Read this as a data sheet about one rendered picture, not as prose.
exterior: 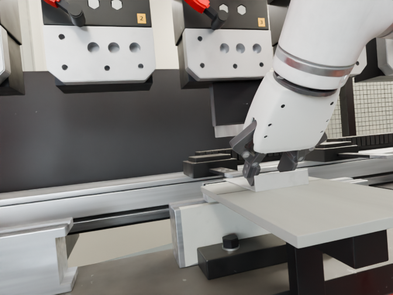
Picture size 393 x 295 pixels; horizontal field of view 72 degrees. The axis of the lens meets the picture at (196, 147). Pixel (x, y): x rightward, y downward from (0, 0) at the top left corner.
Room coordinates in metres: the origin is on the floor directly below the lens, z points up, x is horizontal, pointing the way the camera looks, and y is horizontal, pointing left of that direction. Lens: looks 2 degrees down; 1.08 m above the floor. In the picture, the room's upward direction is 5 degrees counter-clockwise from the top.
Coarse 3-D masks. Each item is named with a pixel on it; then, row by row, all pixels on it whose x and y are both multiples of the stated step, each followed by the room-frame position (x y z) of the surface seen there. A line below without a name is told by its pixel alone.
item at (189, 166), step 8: (192, 160) 0.69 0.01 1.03; (200, 160) 0.67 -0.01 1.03; (208, 160) 0.68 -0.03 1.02; (216, 160) 0.67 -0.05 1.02; (224, 160) 0.68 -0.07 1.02; (232, 160) 0.68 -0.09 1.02; (184, 168) 0.74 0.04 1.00; (192, 168) 0.66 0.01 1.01; (200, 168) 0.66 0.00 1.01; (208, 168) 0.67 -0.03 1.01; (216, 168) 0.66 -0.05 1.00; (224, 168) 0.65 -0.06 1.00; (232, 168) 0.68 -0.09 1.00; (192, 176) 0.66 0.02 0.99; (200, 176) 0.66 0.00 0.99; (208, 176) 0.67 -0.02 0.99; (232, 176) 0.52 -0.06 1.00; (240, 176) 0.53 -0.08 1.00
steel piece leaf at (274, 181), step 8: (256, 176) 0.37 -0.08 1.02; (264, 176) 0.37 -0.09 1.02; (272, 176) 0.38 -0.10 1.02; (280, 176) 0.38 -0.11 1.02; (288, 176) 0.38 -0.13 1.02; (296, 176) 0.39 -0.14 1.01; (304, 176) 0.39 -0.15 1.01; (240, 184) 0.42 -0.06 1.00; (248, 184) 0.42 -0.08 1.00; (256, 184) 0.37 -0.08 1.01; (264, 184) 0.37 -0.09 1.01; (272, 184) 0.38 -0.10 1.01; (280, 184) 0.38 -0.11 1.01; (288, 184) 0.38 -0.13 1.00; (296, 184) 0.39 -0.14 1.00; (304, 184) 0.39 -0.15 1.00
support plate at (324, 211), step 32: (224, 192) 0.39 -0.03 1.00; (256, 192) 0.37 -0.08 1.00; (288, 192) 0.35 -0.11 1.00; (320, 192) 0.33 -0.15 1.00; (352, 192) 0.32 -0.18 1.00; (384, 192) 0.31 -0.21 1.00; (288, 224) 0.23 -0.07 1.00; (320, 224) 0.22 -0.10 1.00; (352, 224) 0.21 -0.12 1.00; (384, 224) 0.22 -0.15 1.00
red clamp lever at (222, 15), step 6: (186, 0) 0.40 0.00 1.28; (192, 0) 0.39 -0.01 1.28; (198, 0) 0.39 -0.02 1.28; (204, 0) 0.40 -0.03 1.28; (192, 6) 0.41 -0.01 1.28; (198, 6) 0.40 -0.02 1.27; (204, 6) 0.40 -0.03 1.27; (210, 6) 0.40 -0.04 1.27; (204, 12) 0.41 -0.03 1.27; (210, 12) 0.40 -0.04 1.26; (216, 12) 0.41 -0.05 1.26; (222, 12) 0.40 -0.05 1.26; (216, 18) 0.40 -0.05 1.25; (222, 18) 0.40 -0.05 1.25; (216, 24) 0.41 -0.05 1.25; (222, 24) 0.41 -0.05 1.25
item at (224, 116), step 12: (216, 84) 0.47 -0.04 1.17; (228, 84) 0.48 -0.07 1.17; (240, 84) 0.48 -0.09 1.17; (252, 84) 0.49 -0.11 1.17; (216, 96) 0.47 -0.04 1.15; (228, 96) 0.48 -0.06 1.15; (240, 96) 0.48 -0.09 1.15; (252, 96) 0.49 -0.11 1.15; (216, 108) 0.47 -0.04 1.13; (228, 108) 0.48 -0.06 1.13; (240, 108) 0.48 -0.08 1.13; (216, 120) 0.47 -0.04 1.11; (228, 120) 0.48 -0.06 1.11; (240, 120) 0.48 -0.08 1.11; (216, 132) 0.48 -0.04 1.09; (228, 132) 0.49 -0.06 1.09
